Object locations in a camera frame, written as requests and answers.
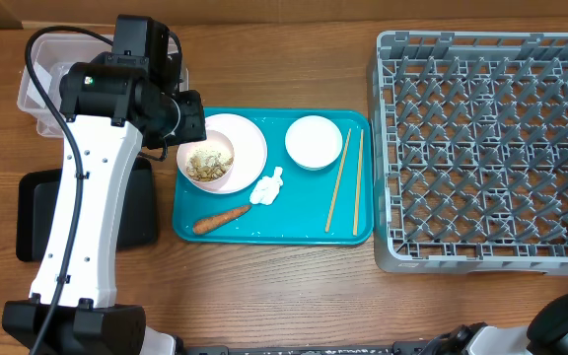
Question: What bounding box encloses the pink bowl with food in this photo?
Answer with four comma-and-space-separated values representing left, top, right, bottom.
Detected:
177, 130, 235, 191

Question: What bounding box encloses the white tissue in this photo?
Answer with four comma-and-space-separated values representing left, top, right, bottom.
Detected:
249, 167, 283, 205

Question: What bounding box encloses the large white bowl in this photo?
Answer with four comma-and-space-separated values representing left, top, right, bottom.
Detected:
285, 115, 343, 171

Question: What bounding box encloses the wooden chopstick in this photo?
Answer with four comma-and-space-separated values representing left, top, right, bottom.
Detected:
324, 129, 351, 233
352, 129, 365, 237

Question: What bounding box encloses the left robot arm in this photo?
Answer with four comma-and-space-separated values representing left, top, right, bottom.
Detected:
2, 15, 206, 354

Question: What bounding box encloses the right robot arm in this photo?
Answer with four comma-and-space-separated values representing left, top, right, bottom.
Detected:
421, 294, 568, 355

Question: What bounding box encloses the grey dishwasher rack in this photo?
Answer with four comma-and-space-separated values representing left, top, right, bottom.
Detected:
368, 31, 568, 275

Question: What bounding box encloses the white plate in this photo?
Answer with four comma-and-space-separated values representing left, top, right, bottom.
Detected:
177, 113, 268, 194

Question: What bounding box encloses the teal serving tray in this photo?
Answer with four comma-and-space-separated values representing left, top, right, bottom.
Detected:
172, 107, 374, 246

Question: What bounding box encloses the orange carrot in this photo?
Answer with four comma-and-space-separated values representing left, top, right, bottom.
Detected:
192, 204, 251, 235

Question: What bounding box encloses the clear plastic bin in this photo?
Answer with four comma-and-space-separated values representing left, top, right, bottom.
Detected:
19, 28, 184, 143

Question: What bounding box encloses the black tray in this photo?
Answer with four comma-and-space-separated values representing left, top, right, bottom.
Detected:
16, 158, 159, 262

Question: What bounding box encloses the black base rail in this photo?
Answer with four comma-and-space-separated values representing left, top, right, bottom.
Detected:
183, 340, 428, 355

